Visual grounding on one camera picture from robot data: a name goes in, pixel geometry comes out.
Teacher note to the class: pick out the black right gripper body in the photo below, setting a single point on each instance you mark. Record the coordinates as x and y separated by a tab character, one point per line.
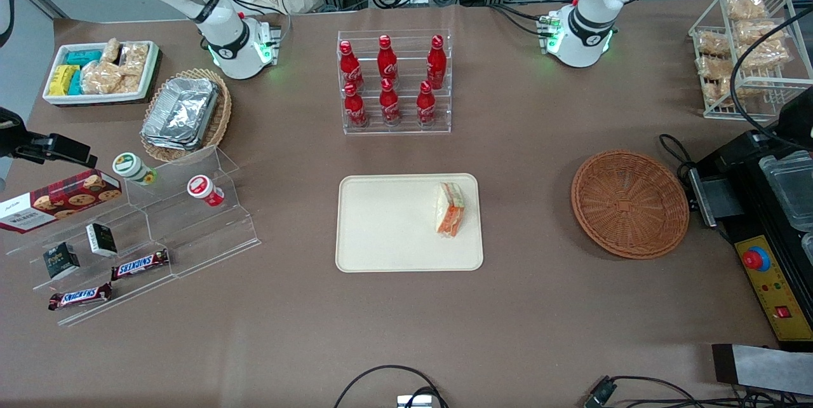
14	138

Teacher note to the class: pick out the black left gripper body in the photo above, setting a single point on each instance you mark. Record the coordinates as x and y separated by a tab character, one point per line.
798	117

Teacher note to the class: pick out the plastic-wrapped triangle sandwich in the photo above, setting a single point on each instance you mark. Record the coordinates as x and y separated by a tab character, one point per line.
450	211

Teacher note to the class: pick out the black tray sealing machine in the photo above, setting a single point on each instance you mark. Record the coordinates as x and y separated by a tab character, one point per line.
756	230

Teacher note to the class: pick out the round brown wicker basket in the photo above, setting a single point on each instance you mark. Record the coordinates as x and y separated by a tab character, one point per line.
629	204

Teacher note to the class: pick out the oval light wicker basket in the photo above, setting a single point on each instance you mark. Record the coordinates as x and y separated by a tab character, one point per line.
223	115

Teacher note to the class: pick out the beige plastic tray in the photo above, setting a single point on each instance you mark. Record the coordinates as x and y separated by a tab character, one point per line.
387	224

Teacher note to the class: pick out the red tartan cookie box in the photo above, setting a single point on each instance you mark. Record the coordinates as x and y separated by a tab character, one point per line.
57	201

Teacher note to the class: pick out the white rectangular snack bin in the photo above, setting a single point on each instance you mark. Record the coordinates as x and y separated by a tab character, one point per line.
95	99

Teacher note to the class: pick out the clear plastic container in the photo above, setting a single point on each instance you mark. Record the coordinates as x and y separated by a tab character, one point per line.
808	249
791	189

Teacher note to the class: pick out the bagged fried snack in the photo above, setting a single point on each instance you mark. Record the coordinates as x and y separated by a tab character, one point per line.
746	7
762	57
718	91
762	33
714	67
712	44

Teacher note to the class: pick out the teal snack packet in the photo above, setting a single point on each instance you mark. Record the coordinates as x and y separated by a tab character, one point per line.
75	84
84	57

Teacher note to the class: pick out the green-lid yoghurt cup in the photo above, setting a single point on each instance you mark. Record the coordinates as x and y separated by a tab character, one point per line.
130	165

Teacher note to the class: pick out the yellow snack packet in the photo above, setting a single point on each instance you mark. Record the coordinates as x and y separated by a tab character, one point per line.
61	79

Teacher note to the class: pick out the clear bag of crackers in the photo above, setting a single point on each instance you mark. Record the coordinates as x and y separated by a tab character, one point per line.
111	51
134	58
130	84
100	77

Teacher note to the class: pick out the small black box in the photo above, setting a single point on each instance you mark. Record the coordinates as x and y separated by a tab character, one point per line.
101	239
61	260

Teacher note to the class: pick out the red emergency stop button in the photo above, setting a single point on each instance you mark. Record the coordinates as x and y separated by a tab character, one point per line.
756	258

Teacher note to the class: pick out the stacked aluminium foil containers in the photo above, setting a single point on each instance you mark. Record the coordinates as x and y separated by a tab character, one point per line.
181	112

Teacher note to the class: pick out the brown Snickers bar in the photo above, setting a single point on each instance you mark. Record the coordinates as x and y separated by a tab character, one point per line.
140	265
79	297

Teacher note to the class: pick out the red-lid yoghurt cup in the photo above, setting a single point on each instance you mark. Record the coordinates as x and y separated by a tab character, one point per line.
202	189

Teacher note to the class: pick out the clear acrylic stepped display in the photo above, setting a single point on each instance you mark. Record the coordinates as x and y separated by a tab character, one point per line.
190	230

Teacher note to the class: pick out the grey flat strip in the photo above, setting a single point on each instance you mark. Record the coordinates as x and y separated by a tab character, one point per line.
762	370

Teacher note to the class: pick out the red cola bottle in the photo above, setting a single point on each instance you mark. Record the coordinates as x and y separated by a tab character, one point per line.
436	61
389	106
425	108
387	61
355	109
350	65

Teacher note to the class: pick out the clear acrylic bottle rack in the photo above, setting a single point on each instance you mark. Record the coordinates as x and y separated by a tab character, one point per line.
406	129

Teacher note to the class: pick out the silver metal connector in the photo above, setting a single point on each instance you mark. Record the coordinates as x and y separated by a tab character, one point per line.
414	401

